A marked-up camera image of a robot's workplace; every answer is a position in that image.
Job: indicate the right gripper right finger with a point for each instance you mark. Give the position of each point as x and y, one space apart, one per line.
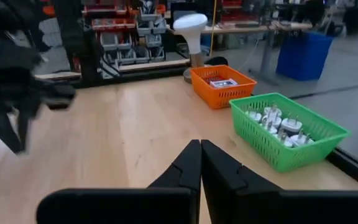
291 208

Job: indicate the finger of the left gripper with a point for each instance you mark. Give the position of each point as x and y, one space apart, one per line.
14 133

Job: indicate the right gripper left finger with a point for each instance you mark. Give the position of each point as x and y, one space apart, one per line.
120 207

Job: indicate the lavender white USB charger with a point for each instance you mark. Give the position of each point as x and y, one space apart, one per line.
302 139

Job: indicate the purple white USB charger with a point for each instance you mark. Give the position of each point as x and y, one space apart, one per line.
253 115

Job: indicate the white staples box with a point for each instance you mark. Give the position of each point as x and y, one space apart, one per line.
224 83

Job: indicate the red staples box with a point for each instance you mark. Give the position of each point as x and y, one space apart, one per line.
213 78

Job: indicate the green plastic basket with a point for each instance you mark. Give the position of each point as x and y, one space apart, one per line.
275 155

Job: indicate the rack with red grey bins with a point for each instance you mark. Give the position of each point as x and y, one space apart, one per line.
129 37

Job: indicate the orange plastic basket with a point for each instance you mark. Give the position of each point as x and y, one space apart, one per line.
222 98

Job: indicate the blue stacked storage totes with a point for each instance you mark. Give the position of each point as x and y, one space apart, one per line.
303 56

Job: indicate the wooden desk grey legs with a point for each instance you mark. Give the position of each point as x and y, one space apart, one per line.
253 28

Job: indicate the white mushroom table lamp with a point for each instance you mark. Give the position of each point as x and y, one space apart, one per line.
191 28

